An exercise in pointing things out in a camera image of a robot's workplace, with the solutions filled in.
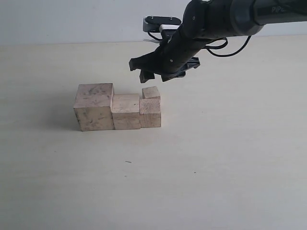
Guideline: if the black cable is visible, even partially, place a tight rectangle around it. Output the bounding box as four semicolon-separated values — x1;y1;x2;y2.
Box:
148;31;252;58

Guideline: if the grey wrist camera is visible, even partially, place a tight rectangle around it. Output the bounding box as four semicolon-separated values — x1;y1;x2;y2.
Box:
142;16;181;33

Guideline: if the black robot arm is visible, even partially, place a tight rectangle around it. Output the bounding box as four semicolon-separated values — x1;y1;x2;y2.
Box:
129;0;307;83

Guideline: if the smallest wooden cube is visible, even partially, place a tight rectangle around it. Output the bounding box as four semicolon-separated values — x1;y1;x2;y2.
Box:
142;86;161;99

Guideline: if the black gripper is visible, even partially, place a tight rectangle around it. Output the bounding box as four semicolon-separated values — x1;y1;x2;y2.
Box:
129;25;209;83

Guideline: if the second largest wooden cube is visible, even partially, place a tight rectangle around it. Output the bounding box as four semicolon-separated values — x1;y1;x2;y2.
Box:
112;93;141;130

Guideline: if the third largest wooden cube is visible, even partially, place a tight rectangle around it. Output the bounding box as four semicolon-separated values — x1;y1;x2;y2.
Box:
140;98;162;128

